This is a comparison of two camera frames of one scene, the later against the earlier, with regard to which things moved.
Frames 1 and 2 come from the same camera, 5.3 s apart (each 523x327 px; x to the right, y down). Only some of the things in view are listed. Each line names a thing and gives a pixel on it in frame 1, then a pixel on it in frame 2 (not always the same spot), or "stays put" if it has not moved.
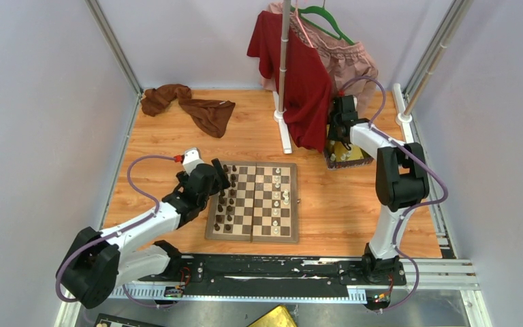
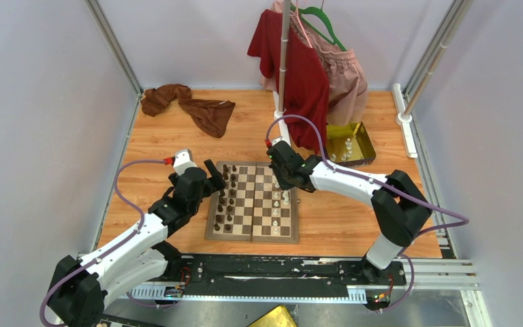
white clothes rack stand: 279,97 stays put
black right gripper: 333,135 -> 286,186
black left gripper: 220,179 stays put
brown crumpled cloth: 213,116 stays put
